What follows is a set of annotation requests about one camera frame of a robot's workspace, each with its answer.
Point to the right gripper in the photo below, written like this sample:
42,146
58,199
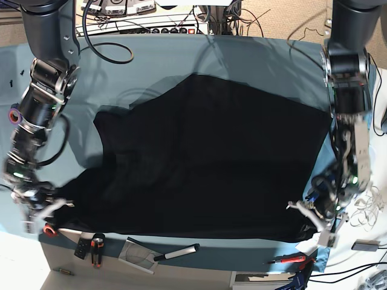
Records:
36,202

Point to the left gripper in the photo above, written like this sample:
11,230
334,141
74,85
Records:
329,200

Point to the black t-shirt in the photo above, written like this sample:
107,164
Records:
210,158

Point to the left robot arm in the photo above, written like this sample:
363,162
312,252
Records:
346,64

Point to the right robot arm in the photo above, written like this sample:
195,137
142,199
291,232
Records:
51,33

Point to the orange tape roll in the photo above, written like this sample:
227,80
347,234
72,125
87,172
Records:
50,230

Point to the white card box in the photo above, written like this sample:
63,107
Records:
309,245

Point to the grey adapter box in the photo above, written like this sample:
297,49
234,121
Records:
360,245

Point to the black white remote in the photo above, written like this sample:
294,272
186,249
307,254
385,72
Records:
82,248

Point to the orange screwdriver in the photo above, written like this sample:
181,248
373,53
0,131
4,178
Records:
294,259

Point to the orange black pliers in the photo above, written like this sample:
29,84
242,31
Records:
97,247

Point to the grey patterned booklet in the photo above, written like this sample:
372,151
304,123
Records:
138,257

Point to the purple tape roll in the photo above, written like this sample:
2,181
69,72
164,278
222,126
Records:
14,116

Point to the white black marker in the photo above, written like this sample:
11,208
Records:
178,253

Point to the power strip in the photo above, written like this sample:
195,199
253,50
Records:
186,29

